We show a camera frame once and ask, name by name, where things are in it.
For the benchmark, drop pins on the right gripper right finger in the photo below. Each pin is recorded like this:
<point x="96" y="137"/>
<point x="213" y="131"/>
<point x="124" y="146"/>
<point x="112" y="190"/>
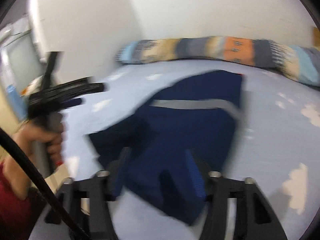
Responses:
<point x="254" y="216"/>

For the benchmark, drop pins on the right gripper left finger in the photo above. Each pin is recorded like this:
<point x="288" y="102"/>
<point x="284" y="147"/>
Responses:
<point x="86" y="201"/>

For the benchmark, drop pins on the navy blue work jacket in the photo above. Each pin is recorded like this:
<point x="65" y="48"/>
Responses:
<point x="194" y="119"/>

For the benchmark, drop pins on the person left forearm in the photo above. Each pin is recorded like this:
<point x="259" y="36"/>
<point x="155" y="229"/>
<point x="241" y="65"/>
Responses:
<point x="17" y="178"/>

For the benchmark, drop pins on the red sleeve clothing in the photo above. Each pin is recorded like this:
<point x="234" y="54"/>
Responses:
<point x="18" y="217"/>

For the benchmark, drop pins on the person left hand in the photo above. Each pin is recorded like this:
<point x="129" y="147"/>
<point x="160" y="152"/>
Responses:
<point x="30" y="133"/>

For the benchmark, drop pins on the light blue cloud bedsheet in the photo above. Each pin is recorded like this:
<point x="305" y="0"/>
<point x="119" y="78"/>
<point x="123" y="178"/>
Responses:
<point x="277" y="144"/>

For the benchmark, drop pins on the patchwork rolled quilt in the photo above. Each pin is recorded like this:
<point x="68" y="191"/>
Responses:
<point x="296" y="63"/>

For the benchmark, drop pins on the wooden headboard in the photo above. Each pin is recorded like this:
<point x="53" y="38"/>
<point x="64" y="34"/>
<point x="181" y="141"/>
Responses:
<point x="316" y="37"/>

